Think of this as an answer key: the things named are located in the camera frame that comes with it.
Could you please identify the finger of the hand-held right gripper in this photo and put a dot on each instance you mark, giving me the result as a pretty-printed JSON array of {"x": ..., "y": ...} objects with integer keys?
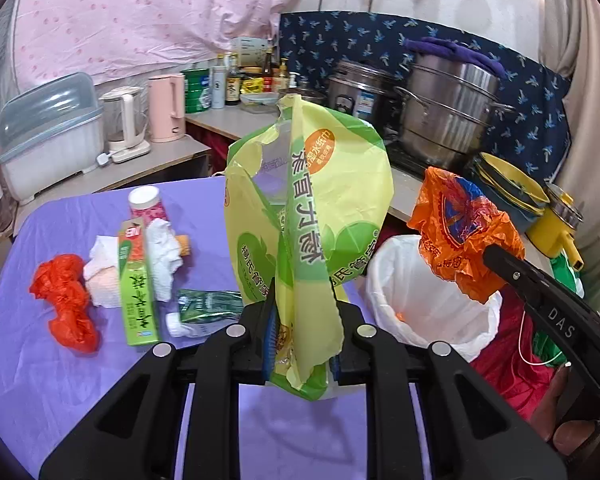
[{"x": 510, "y": 270}]

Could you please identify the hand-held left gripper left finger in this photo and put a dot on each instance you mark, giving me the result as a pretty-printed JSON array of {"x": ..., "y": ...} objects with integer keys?
[{"x": 270, "y": 345}]

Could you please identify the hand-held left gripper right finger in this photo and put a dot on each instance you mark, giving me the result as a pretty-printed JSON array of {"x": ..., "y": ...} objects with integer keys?
[{"x": 337, "y": 372}]

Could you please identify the orange plastic bag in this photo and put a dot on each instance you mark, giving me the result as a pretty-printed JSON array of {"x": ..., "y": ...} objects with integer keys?
[{"x": 455, "y": 225}]

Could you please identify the green toothpaste tube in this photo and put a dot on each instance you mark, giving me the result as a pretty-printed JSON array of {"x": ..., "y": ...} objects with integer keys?
[{"x": 205, "y": 305}]

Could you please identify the bin with white liner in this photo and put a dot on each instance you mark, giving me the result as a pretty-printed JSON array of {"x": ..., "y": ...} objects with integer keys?
[{"x": 430, "y": 300}]

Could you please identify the green toothpaste box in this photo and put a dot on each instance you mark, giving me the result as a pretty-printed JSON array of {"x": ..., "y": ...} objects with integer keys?
[{"x": 137, "y": 300}]

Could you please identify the white tissue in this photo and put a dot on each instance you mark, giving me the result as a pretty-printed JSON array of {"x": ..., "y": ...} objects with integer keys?
[
  {"x": 102, "y": 275},
  {"x": 162, "y": 255}
]

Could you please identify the yellow green plastic bag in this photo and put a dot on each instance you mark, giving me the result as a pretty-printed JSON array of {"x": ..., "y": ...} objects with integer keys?
[{"x": 320, "y": 200}]

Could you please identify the red plastic bag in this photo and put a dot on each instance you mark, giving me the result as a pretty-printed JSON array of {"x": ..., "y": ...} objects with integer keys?
[{"x": 65, "y": 305}]

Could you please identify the person's right hand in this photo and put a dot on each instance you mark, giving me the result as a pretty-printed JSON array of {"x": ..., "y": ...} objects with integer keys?
[{"x": 547, "y": 405}]

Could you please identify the yellow pot with lid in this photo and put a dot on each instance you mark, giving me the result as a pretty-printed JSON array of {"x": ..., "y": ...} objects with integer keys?
[{"x": 550, "y": 230}]

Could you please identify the stack of yellow basins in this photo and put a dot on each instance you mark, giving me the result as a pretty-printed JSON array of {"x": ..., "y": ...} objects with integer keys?
[{"x": 505, "y": 180}]

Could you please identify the red cloth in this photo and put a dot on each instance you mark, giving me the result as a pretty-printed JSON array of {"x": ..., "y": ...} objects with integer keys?
[{"x": 505, "y": 370}]

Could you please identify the orange foam net sleeve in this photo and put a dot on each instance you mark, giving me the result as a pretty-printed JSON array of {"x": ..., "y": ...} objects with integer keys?
[{"x": 185, "y": 246}]

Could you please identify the black induction cooker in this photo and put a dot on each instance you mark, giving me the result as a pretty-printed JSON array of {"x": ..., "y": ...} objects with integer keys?
[{"x": 410, "y": 161}]

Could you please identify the large steel steamer pot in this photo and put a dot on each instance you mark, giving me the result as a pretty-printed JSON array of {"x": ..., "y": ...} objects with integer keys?
[{"x": 445, "y": 110}]

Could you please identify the beige curtain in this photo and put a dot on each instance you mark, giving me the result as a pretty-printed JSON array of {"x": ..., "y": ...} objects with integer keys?
[{"x": 590, "y": 110}]

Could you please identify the pink floral paper cup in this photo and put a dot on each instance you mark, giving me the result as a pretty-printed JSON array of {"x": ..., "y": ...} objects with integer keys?
[{"x": 147, "y": 207}]

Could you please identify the purple tablecloth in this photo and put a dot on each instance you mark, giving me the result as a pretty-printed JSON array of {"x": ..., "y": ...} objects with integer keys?
[{"x": 55, "y": 400}]

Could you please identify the purple cloth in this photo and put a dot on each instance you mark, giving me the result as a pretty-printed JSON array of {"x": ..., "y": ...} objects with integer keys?
[{"x": 455, "y": 50}]

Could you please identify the steel rice cooker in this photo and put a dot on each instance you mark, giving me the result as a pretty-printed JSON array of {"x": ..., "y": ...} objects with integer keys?
[{"x": 360, "y": 95}]

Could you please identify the clear food container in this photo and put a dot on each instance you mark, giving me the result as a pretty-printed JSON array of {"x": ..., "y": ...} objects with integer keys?
[{"x": 257, "y": 102}]

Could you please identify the steel bowl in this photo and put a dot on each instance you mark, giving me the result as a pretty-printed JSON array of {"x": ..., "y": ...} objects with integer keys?
[{"x": 307, "y": 95}]

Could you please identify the pink electric kettle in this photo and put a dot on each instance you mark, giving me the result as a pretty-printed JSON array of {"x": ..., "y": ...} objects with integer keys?
[{"x": 166, "y": 110}]

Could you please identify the yellow label jar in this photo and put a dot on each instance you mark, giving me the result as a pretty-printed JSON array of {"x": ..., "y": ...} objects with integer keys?
[{"x": 252, "y": 85}]

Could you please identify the dark soy sauce bottle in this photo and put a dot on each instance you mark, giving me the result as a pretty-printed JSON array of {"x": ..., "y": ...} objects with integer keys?
[{"x": 232, "y": 85}]

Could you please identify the green tin can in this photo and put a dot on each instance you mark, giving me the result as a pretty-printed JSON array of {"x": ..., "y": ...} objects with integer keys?
[{"x": 196, "y": 90}]

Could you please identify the glass kettle white base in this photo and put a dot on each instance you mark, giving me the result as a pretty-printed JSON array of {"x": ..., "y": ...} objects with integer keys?
[{"x": 125, "y": 120}]

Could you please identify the navy printed cloth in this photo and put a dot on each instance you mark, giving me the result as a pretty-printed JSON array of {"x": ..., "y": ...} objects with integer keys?
[{"x": 330, "y": 40}]

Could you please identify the clear plastic dish box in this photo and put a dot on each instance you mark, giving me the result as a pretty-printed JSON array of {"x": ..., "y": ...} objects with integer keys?
[{"x": 50, "y": 150}]

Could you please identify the white carton box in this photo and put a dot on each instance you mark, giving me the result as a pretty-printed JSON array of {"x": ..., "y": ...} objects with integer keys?
[{"x": 247, "y": 50}]

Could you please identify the pink dotted blanket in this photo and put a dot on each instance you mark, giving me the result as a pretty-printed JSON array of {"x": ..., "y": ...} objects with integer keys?
[{"x": 130, "y": 10}]

